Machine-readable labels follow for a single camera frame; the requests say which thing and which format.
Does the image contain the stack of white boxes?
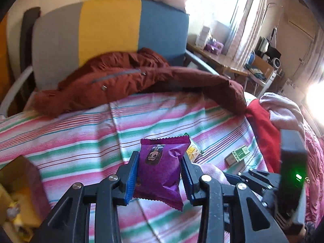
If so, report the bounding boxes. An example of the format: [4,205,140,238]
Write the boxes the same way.
[196,26,211,49]

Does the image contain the purple snack packet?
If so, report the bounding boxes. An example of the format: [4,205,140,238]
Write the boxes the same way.
[132,135,191,212]

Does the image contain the grey yellow blue armchair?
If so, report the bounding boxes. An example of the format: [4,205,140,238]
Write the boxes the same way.
[0,0,221,117]

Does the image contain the red-brown padded jacket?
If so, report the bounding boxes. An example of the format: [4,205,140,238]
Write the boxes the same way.
[34,47,248,118]

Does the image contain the black audio devices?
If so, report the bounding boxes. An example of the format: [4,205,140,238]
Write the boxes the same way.
[256,36,282,62]

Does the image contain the wooden desk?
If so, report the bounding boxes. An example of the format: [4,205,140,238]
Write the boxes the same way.
[187,42,252,92]

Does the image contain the golden cardboard box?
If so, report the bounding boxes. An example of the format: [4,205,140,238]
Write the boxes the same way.
[0,155,51,243]

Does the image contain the light pink fleece garment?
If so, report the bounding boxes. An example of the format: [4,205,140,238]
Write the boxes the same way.
[259,92,305,137]

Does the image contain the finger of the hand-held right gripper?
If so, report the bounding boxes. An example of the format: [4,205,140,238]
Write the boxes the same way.
[247,168,281,191]
[223,172,265,196]

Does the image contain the red cloth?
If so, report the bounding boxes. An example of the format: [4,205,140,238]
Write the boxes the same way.
[244,97,283,176]

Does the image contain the pale striped curtain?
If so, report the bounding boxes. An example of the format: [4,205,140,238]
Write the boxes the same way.
[226,0,269,62]

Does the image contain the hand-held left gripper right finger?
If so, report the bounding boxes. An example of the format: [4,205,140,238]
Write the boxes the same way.
[179,154,289,243]

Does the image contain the purple storage box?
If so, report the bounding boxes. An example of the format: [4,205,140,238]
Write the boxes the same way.
[204,40,225,55]

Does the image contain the person's right forearm black sleeve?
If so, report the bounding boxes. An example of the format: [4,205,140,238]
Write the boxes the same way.
[302,220,323,243]

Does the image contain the pink quilt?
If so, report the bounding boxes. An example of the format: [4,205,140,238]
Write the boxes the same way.
[301,116,324,224]

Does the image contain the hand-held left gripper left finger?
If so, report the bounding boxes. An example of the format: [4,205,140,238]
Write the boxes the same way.
[38,150,141,243]

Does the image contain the green and tan small box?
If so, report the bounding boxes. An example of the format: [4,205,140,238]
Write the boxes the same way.
[224,145,250,167]

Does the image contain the black chair back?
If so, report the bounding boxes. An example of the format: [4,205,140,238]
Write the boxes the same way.
[20,6,41,74]

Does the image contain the yellow wooden cabinet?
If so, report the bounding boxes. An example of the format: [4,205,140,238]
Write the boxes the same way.
[0,13,14,100]

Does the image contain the yellow packet with green edge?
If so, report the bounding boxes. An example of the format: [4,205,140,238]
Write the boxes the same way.
[184,132,205,163]

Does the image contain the brown cardboard box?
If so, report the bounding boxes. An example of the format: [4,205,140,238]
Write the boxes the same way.
[249,55,275,84]

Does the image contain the striped bed sheet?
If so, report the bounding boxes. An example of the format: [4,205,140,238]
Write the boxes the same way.
[0,90,269,243]

